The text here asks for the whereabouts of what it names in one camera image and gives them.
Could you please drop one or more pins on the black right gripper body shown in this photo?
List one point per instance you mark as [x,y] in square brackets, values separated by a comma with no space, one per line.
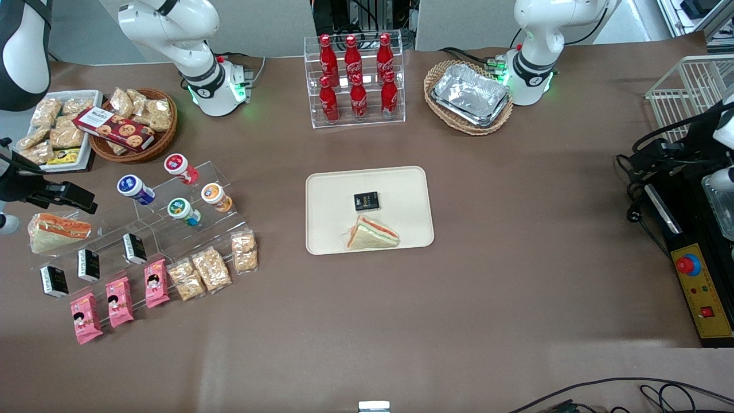
[18,182]

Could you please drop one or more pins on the dark red cookie box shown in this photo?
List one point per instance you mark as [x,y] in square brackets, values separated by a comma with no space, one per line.
[117,131]

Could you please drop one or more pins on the red cola bottle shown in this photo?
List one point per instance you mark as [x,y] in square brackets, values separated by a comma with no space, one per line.
[385,56]
[327,57]
[329,103]
[389,98]
[359,102]
[352,57]

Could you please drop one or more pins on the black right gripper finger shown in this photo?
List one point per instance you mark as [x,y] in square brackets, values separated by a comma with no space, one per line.
[69,203]
[71,190]

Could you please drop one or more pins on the black background equipment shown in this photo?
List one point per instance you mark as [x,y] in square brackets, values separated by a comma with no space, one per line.
[344,14]

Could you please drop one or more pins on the light wicker basket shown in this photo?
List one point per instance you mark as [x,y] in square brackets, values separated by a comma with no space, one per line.
[441,115]

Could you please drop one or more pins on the beige plastic tray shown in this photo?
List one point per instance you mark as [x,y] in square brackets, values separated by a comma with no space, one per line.
[401,195]

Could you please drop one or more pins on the wrapped triangle sandwich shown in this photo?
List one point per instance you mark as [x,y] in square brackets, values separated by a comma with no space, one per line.
[371,235]
[54,232]

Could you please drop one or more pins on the clear rice cracker pack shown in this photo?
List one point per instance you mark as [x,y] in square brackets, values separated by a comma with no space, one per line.
[121,102]
[186,280]
[66,135]
[116,148]
[35,154]
[77,105]
[139,98]
[245,251]
[157,115]
[33,139]
[46,112]
[212,269]

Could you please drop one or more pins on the black control box yellow panel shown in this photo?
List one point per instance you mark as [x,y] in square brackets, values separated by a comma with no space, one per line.
[705,298]

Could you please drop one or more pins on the pink snack packet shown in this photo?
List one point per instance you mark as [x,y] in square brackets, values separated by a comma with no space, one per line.
[119,302]
[86,318]
[156,284]

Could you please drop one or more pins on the red emergency stop button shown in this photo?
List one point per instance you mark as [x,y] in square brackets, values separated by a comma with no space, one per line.
[687,264]

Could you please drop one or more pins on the white rectangular snack tray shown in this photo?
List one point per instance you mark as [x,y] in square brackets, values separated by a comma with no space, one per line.
[86,155]

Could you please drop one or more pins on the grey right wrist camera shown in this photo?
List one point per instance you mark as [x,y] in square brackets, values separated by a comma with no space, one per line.
[7,223]

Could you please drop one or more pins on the brown wicker basket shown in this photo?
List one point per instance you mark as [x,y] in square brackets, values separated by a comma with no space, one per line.
[163,137]

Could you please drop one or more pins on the clear acrylic stepped gum stand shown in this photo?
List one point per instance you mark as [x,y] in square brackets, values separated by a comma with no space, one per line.
[195,238]

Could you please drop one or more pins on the black and white carton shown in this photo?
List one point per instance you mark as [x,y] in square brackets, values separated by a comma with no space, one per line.
[135,248]
[88,265]
[54,281]

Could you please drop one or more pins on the aluminium foil tray stack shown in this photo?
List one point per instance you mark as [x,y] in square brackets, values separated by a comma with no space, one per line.
[470,94]

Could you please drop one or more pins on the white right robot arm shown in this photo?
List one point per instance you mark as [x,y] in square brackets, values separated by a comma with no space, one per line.
[195,57]

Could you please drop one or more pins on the small black box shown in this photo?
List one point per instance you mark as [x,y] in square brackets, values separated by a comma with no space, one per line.
[367,201]

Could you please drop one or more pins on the clear acrylic bottle rack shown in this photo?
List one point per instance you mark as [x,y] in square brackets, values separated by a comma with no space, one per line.
[370,121]

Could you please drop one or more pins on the clear acrylic stepped snack stand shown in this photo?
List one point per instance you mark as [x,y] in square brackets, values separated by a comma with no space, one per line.
[109,241]

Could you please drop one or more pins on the yellow snack packet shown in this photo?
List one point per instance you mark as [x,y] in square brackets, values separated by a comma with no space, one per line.
[64,156]

